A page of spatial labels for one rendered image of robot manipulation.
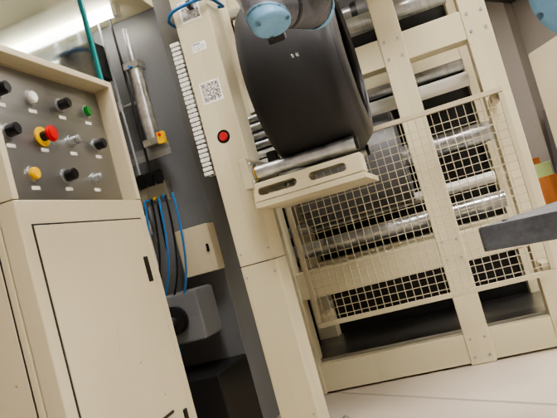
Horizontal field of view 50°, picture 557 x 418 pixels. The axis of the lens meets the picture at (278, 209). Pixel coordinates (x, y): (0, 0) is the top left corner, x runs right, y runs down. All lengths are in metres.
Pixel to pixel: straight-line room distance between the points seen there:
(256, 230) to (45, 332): 0.86
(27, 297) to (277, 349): 0.93
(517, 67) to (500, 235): 9.43
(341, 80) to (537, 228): 0.96
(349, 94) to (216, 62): 0.51
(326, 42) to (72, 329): 1.03
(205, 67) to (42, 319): 1.08
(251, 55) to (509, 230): 1.06
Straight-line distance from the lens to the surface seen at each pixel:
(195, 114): 2.08
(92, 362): 1.45
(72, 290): 1.44
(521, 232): 0.96
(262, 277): 1.98
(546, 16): 0.90
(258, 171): 1.89
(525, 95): 10.31
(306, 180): 1.82
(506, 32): 10.49
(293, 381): 2.02
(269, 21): 1.34
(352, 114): 1.82
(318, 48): 1.75
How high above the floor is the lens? 0.66
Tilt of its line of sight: 3 degrees up
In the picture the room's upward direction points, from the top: 15 degrees counter-clockwise
